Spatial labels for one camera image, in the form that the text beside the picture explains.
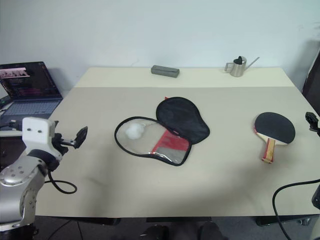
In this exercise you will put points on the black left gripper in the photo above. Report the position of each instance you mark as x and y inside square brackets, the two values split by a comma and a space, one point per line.
[61, 146]

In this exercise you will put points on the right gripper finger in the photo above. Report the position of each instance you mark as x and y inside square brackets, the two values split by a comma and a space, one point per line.
[312, 118]

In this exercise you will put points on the black rubber table tennis paddle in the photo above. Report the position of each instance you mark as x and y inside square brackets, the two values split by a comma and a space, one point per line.
[273, 127]

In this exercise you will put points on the black paddle case clear window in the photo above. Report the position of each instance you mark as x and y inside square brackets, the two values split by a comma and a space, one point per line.
[182, 117]

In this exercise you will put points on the grey rectangular pencil case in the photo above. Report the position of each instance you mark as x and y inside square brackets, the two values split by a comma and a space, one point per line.
[165, 71]

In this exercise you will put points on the open blue laptop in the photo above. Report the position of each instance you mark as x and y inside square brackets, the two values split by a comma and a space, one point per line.
[30, 107]

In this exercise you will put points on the small metal watering can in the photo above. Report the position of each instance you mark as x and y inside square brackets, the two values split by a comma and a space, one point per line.
[237, 70]

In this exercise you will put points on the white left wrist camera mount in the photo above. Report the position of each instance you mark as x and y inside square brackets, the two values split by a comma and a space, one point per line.
[35, 136]

